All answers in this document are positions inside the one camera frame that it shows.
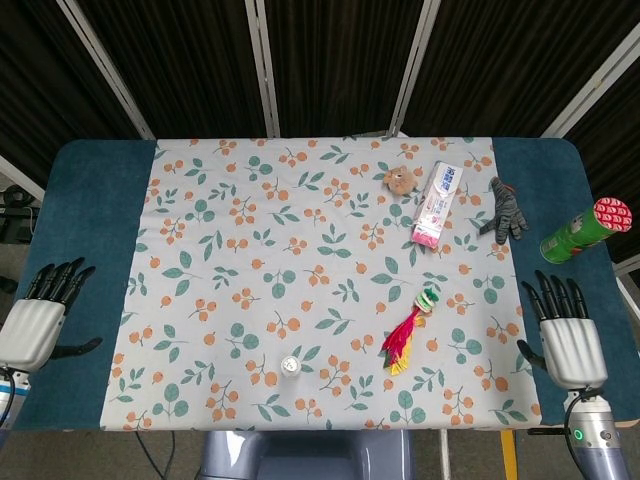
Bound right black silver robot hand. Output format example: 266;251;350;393
516;269;610;390

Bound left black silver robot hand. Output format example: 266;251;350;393
0;257;104;372

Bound colourful feather shuttlecock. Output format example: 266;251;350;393
381;287;440;375

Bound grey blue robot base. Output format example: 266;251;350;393
194;429;416;480

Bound orange fruit patterned tablecloth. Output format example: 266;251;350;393
99;135;544;432

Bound green can with red lid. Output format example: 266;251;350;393
539;196;634;265

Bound black equipment on floor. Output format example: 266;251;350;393
0;184;41;241

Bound dark blue table cover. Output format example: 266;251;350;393
9;137;640;434

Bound white table leg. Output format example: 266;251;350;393
439;430;452;480

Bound small brown plush toy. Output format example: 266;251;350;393
382;167;421;196

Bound dark folding screen white frames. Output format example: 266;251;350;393
0;0;640;274

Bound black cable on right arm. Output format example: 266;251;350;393
562;387;609;480

